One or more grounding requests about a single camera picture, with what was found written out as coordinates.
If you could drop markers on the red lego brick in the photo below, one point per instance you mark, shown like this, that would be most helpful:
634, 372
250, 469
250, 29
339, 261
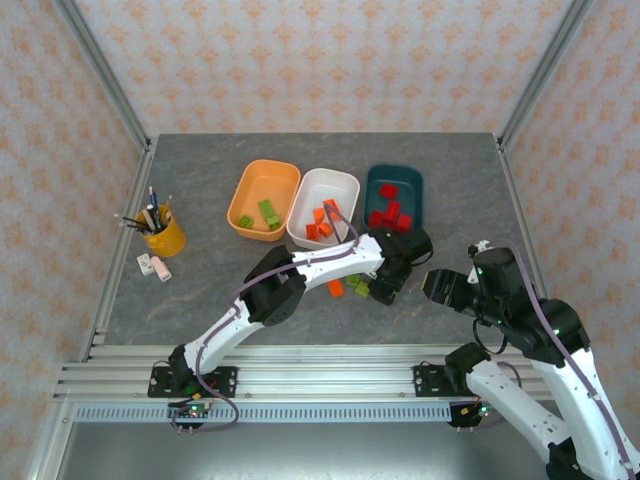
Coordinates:
392, 209
376, 219
388, 191
404, 222

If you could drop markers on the small green lego brick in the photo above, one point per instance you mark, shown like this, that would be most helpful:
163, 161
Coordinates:
362, 290

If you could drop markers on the orange sloped lego brick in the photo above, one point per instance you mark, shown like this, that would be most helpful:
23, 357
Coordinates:
326, 230
318, 216

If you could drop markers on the long orange lego brick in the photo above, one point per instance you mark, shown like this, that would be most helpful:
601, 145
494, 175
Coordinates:
331, 205

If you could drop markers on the long green lego brick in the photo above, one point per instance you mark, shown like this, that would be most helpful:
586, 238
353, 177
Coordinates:
265, 208

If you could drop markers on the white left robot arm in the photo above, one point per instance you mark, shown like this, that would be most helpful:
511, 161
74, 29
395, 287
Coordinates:
330, 260

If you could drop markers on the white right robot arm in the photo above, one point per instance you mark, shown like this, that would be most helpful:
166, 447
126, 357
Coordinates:
580, 390

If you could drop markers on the teal plastic bin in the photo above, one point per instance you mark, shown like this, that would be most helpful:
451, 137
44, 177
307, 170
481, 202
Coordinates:
405, 182

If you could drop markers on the white plastic bin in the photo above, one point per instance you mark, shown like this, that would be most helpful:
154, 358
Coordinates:
325, 187

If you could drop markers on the small control board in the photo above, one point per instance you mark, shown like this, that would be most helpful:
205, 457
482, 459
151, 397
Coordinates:
470, 414
192, 412

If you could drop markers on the orange plastic bin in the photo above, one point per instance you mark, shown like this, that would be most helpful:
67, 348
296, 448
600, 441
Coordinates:
270, 180

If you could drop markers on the yellow metal pen cup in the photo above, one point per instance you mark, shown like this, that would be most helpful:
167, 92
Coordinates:
167, 240

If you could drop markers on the orange pencil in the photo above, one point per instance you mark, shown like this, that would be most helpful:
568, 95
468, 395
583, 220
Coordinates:
167, 205

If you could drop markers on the white erasers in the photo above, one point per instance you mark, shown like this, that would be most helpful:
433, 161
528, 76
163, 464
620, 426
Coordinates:
161, 269

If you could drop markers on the blue pen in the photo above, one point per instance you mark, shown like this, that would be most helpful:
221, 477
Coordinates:
154, 207

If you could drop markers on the wooden stick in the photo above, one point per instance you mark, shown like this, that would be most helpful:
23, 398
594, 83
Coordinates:
148, 217

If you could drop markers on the small white box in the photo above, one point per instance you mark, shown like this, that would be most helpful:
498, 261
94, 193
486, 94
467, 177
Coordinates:
145, 264

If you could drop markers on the black pencil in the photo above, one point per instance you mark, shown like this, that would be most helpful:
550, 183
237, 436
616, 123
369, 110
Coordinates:
130, 221
135, 226

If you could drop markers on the aluminium side rail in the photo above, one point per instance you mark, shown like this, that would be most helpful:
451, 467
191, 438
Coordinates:
119, 250
520, 210

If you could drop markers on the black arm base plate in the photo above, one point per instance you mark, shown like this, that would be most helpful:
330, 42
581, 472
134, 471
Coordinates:
425, 382
225, 382

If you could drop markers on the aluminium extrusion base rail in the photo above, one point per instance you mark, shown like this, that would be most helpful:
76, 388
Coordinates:
325, 370

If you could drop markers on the aluminium frame post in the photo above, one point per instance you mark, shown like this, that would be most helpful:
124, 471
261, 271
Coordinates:
101, 65
545, 65

